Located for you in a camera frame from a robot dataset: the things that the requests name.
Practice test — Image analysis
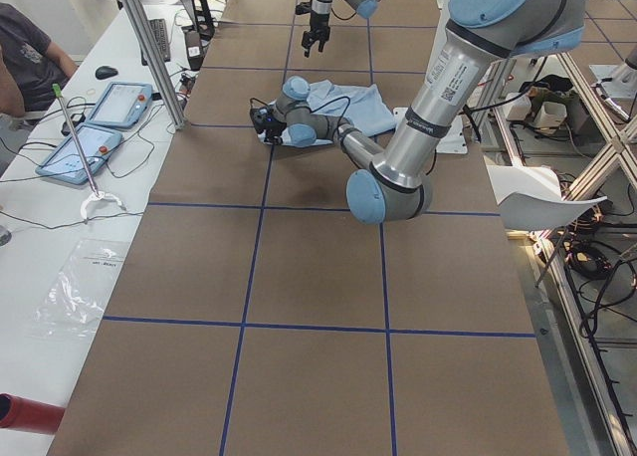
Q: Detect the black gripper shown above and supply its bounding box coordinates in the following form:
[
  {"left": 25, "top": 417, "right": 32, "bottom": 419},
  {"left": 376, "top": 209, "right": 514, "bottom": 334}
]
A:
[
  {"left": 250, "top": 106, "right": 287, "bottom": 145},
  {"left": 302, "top": 13, "right": 330, "bottom": 57}
]

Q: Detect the light blue button shirt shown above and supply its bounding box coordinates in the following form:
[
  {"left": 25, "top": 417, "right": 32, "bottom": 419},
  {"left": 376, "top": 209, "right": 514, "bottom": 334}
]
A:
[{"left": 259, "top": 76, "right": 396, "bottom": 147}]

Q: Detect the seated person dark shirt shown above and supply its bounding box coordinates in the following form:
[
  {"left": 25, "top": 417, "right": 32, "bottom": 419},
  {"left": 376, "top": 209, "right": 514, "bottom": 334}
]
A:
[{"left": 1, "top": 3, "right": 78, "bottom": 117}]

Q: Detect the blue teach pendant far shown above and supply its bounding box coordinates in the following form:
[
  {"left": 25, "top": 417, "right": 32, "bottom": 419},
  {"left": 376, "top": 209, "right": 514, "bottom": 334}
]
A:
[{"left": 87, "top": 82, "right": 153, "bottom": 129}]

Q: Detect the reacher grabber stick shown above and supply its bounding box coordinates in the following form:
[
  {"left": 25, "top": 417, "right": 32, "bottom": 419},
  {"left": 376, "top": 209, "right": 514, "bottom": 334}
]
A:
[{"left": 52, "top": 83, "right": 127, "bottom": 223}]

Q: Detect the grey aluminium frame post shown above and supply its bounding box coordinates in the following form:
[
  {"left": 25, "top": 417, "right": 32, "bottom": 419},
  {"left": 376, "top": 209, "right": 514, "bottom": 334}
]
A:
[{"left": 120, "top": 0, "right": 186, "bottom": 130}]

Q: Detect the blue teach pendant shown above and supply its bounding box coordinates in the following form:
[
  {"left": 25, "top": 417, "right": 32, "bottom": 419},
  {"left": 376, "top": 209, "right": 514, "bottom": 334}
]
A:
[
  {"left": 87, "top": 82, "right": 153, "bottom": 129},
  {"left": 35, "top": 123, "right": 122, "bottom": 185}
]

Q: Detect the red cylinder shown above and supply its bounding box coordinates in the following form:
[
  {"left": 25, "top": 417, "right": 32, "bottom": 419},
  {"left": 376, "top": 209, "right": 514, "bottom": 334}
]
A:
[{"left": 1, "top": 393, "right": 65, "bottom": 435}]

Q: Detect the black computer mouse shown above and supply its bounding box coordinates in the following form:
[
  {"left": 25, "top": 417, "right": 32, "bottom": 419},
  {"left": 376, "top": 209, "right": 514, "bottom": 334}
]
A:
[{"left": 95, "top": 66, "right": 118, "bottom": 81}]

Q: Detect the clear plastic bag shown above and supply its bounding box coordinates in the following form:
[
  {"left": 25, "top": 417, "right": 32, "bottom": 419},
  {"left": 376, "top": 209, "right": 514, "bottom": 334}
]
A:
[{"left": 30, "top": 239, "right": 130, "bottom": 341}]

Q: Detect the black keyboard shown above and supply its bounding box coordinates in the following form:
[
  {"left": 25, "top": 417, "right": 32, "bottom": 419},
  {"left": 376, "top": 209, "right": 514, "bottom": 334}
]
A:
[{"left": 148, "top": 18, "right": 171, "bottom": 62}]

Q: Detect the blue teach pendant near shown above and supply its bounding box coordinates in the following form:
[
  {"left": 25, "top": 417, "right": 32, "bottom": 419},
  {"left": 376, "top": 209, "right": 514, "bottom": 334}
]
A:
[{"left": 35, "top": 123, "right": 122, "bottom": 185}]

